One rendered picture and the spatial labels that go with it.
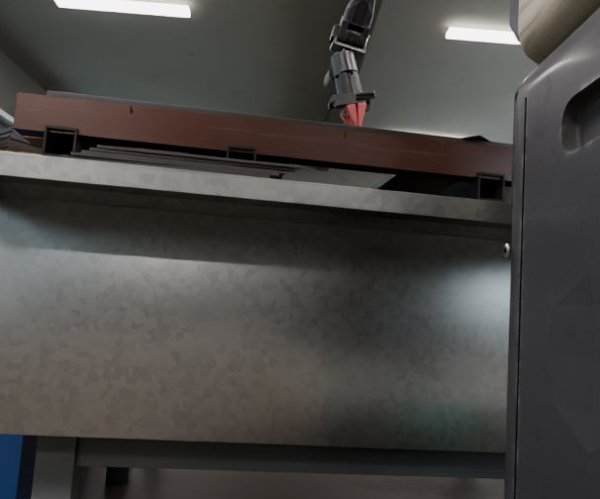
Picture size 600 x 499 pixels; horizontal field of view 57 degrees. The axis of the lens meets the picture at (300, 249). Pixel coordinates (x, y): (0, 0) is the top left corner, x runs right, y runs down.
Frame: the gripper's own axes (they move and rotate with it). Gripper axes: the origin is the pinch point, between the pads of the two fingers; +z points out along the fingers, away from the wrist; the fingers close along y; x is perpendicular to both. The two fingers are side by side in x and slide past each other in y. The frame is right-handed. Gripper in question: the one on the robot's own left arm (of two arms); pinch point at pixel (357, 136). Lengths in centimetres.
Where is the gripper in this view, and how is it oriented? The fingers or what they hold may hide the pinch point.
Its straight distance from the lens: 131.3
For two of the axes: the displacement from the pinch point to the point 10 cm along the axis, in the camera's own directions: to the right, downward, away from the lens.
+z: 1.8, 9.8, -1.0
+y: -9.7, 1.6, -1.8
